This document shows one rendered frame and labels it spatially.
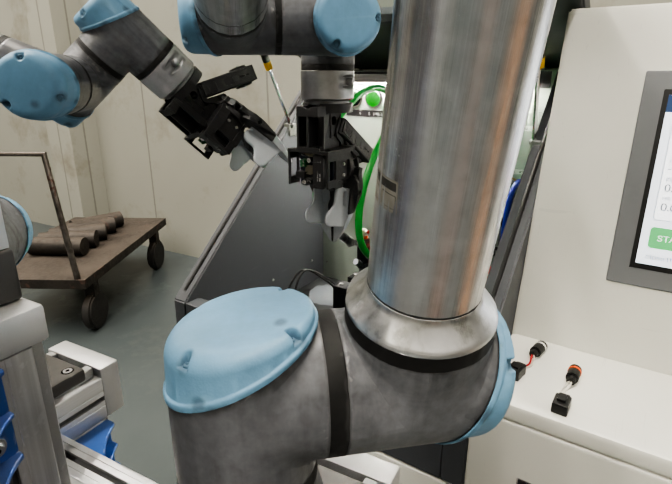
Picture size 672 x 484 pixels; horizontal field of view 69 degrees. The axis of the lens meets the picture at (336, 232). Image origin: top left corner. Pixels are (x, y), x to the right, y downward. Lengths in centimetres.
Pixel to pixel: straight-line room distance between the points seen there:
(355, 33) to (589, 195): 54
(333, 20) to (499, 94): 33
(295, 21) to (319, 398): 40
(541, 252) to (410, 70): 73
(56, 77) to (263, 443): 45
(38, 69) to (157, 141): 363
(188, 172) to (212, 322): 370
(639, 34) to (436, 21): 75
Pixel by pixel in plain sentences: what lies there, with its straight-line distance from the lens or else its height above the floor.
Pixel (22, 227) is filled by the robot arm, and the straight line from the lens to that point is 91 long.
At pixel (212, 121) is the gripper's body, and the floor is 137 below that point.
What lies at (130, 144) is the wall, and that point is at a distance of 449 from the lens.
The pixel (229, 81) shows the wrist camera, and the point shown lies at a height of 143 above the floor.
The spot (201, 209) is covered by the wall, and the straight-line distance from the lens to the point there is 406.
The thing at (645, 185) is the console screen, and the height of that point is 127.
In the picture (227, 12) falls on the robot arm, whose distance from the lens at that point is 51.
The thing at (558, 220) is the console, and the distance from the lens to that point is 97.
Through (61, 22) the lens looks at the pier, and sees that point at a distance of 468.
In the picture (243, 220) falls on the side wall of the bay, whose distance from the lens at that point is 125.
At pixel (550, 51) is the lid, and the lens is 119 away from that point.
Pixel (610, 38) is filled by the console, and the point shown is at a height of 150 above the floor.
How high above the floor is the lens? 144
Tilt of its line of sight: 18 degrees down
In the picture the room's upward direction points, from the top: straight up
